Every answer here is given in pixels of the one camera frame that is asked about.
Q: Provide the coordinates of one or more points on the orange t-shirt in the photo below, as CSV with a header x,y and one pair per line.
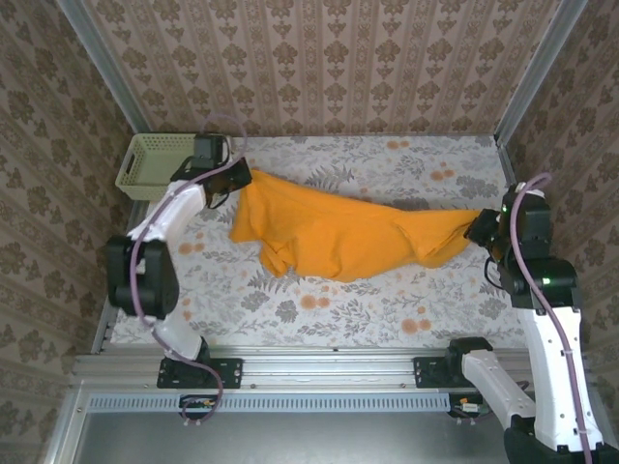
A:
x,y
338,227

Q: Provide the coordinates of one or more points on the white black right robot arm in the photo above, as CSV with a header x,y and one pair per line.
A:
x,y
561,377

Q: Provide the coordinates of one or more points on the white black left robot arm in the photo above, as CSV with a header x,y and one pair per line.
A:
x,y
179,208

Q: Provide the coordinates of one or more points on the pale green plastic basket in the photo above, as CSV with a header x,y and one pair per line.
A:
x,y
145,169

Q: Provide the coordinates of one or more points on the small electronics board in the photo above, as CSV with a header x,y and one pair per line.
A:
x,y
198,405
464,408

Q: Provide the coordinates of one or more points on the floral patterned tablecloth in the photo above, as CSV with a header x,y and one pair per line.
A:
x,y
338,309

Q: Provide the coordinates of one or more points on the grey metal panel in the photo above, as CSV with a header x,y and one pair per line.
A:
x,y
314,440

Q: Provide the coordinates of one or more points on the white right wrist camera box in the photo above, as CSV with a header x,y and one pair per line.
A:
x,y
529,189

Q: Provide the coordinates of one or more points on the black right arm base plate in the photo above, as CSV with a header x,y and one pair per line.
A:
x,y
428,372

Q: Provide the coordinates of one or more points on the aluminium frame post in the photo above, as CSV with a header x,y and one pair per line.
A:
x,y
103,63
542,63

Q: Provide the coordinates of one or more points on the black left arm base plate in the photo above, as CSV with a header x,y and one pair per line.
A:
x,y
227,372

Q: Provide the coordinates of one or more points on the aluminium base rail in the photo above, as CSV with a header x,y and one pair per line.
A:
x,y
329,367

